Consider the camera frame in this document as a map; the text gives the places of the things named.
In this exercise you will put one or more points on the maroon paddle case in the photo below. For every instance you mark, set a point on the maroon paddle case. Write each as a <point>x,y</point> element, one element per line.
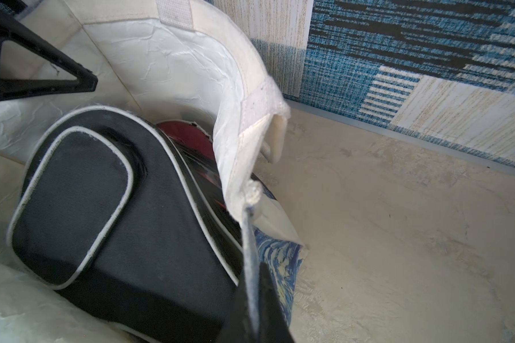
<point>190,135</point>

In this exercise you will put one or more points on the white canvas tote bag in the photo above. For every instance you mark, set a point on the white canvas tote bag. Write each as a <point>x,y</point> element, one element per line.
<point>158,60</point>

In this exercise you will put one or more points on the black paddle case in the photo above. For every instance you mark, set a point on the black paddle case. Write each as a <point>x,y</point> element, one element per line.
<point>129,226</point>

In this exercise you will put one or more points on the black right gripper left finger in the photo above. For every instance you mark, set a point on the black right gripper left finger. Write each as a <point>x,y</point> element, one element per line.
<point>32,64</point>

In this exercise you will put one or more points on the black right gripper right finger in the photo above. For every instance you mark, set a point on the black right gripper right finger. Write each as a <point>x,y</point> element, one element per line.
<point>256,315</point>

